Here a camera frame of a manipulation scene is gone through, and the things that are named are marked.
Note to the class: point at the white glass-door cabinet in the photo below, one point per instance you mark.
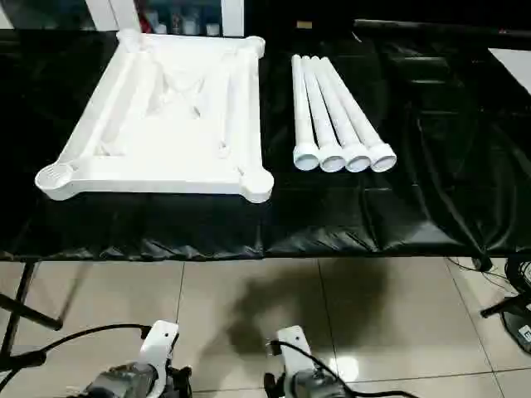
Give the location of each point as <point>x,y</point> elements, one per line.
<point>232,16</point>

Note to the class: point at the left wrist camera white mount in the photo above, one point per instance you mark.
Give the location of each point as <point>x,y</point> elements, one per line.
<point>159,344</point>

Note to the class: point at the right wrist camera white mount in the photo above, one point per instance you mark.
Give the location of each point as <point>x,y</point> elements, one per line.
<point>292,348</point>

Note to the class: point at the black table mat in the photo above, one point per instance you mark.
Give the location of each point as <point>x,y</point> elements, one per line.
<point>124,228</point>

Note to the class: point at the white plastic table top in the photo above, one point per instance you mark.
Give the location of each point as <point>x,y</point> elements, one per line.
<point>166,166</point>

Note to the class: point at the small yellow tag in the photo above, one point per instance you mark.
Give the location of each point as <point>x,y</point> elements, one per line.
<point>303,25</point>

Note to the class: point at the black stand base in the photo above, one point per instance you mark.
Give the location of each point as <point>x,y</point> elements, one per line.
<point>514,327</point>

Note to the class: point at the white plastic table leg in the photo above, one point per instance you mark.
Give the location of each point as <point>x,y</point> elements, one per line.
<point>341,120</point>
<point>322,120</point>
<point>360,118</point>
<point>300,124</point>

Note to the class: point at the white flat board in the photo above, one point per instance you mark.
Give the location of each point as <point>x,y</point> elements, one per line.
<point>514,62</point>

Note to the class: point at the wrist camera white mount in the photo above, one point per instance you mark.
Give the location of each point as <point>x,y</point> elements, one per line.
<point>159,344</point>
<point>292,348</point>

